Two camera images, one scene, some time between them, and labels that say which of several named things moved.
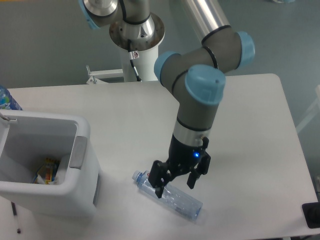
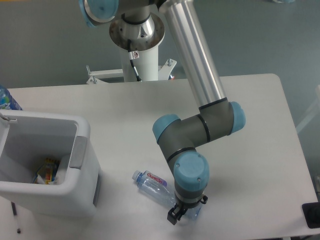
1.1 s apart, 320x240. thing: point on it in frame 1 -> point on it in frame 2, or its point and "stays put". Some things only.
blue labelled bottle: [7, 101] stays put
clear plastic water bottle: [172, 199] stays put
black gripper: [182, 157] -> [176, 213]
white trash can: [27, 138] stays put
